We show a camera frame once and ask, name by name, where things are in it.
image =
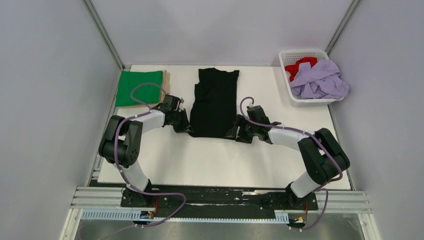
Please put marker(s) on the lavender t shirt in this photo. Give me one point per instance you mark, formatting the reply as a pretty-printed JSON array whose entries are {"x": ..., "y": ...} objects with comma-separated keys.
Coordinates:
[{"x": 321, "y": 81}]

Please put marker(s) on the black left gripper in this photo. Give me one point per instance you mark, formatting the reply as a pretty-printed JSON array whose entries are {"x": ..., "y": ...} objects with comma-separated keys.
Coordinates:
[{"x": 184, "y": 127}]

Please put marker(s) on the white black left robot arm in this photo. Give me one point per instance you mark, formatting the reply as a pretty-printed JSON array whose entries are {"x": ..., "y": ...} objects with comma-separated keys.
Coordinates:
[{"x": 121, "y": 142}]

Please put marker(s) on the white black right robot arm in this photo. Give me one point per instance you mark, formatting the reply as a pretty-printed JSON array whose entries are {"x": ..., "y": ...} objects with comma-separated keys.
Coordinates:
[{"x": 323, "y": 157}]

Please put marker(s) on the folded green t shirt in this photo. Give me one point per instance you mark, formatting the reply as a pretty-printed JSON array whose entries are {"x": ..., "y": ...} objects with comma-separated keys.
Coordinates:
[{"x": 127, "y": 80}]

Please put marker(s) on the red t shirt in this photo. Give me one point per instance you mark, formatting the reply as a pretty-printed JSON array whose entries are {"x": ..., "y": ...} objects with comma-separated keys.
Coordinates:
[{"x": 294, "y": 68}]

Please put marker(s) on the folded beige t shirt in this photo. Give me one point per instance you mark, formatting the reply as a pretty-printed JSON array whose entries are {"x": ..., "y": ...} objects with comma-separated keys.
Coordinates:
[{"x": 166, "y": 82}]

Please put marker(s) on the black t shirt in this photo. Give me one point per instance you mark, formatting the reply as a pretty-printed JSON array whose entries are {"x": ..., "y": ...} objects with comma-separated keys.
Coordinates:
[{"x": 215, "y": 97}]

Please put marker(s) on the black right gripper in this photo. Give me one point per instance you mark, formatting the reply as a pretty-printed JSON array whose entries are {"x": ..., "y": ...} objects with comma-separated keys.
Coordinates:
[{"x": 241, "y": 137}]

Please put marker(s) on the white plastic laundry basket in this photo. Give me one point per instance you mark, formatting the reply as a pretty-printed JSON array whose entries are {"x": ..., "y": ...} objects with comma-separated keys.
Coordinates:
[{"x": 290, "y": 57}]

